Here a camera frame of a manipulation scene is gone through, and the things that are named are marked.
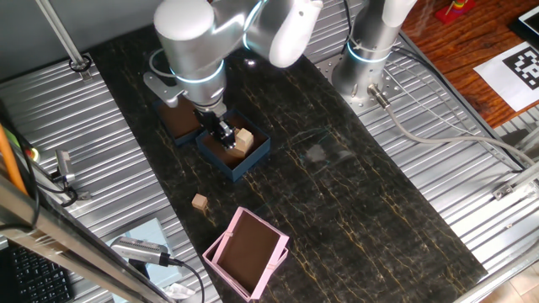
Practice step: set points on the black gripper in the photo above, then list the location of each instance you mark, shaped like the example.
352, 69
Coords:
210, 118

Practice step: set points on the small wooden cube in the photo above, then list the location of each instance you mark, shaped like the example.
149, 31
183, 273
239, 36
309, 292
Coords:
245, 136
200, 202

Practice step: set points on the large wooden block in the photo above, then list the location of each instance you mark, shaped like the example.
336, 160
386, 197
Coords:
240, 152

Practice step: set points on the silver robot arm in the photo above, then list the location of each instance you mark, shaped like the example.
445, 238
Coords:
189, 33

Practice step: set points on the dark blue gift box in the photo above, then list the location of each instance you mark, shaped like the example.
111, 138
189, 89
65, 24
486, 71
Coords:
248, 166

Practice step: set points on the dark blue gift box lid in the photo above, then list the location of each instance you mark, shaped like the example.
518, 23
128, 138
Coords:
179, 122

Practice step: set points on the pink gift box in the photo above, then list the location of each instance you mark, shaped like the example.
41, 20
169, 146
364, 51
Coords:
246, 252

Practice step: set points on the black marbled table mat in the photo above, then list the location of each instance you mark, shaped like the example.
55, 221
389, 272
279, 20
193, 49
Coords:
337, 189

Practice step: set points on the crumpled white paper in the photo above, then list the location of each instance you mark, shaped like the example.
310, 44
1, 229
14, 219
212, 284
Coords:
179, 291

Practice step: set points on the red round button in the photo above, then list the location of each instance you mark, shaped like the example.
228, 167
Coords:
32, 155

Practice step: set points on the orange tube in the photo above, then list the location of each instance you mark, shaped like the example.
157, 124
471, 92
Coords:
10, 164

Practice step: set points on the black keyboard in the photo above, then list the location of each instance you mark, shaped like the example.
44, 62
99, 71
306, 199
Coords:
33, 278

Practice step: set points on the brown wooden desk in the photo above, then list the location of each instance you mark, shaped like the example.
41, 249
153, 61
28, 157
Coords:
463, 50

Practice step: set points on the printed marker paper sheet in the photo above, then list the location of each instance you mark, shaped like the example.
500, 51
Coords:
497, 80

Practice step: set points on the black tablet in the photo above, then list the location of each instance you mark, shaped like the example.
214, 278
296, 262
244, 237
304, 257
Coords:
530, 23

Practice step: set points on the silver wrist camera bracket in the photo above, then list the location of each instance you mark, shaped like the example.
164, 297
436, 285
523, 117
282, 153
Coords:
162, 90

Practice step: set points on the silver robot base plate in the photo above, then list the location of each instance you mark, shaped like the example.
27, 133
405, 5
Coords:
326, 67

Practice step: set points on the silver depth camera on beam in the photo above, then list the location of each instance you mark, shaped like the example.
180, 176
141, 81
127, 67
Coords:
139, 250

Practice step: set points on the metal camera mounting bracket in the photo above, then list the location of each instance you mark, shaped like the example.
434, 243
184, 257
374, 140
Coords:
83, 195

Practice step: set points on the aluminium frame beam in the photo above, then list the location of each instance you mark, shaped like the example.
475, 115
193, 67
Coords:
63, 240

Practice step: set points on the metal camera pole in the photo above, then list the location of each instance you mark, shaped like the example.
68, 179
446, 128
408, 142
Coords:
59, 31

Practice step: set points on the metal corner bracket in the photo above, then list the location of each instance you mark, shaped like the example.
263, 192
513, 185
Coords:
503, 191

